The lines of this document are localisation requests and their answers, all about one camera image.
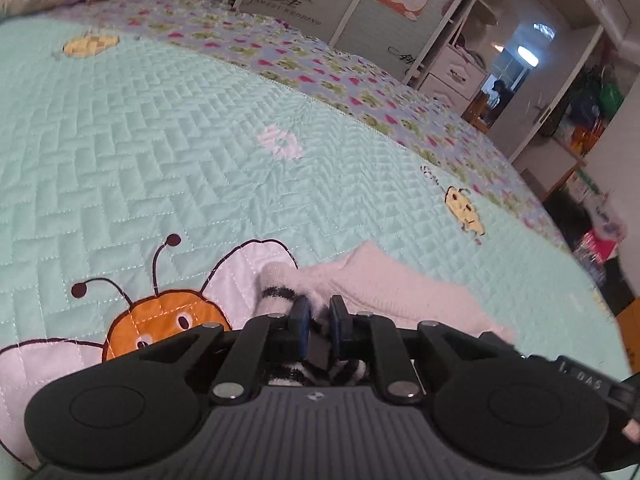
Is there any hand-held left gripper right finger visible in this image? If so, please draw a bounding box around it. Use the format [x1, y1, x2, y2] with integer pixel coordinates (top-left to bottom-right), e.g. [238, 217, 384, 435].
[326, 294, 494, 404]

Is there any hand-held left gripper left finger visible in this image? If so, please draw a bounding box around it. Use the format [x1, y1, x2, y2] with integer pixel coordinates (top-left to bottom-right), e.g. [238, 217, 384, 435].
[138, 295, 314, 406]

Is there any orange wooden dresser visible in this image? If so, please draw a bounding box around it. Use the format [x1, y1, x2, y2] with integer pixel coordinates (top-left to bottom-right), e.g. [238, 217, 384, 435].
[614, 299, 640, 377]

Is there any black bag pile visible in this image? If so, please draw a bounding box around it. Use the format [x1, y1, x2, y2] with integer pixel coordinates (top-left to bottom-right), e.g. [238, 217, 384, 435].
[541, 189, 632, 312]

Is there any mint quilted bee bedspread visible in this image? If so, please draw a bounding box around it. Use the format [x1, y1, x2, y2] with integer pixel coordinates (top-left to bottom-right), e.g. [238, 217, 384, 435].
[0, 14, 627, 472]

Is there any purple floral blanket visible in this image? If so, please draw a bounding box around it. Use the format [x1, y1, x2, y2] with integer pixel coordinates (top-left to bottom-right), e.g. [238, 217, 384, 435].
[81, 0, 574, 252]

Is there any wooden chair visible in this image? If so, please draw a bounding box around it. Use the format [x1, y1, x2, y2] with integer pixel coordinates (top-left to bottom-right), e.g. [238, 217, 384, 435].
[466, 89, 494, 132]

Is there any colourful hanging clutter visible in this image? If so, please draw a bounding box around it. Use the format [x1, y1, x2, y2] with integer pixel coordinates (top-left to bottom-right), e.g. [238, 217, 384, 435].
[554, 64, 627, 157]

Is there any white drawer cabinet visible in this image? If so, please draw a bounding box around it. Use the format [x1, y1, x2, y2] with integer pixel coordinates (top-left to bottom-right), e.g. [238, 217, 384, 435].
[414, 41, 489, 107]

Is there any white sliding-door wardrobe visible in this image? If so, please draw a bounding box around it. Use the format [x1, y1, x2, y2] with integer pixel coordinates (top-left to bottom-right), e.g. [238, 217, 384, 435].
[179, 0, 607, 162]

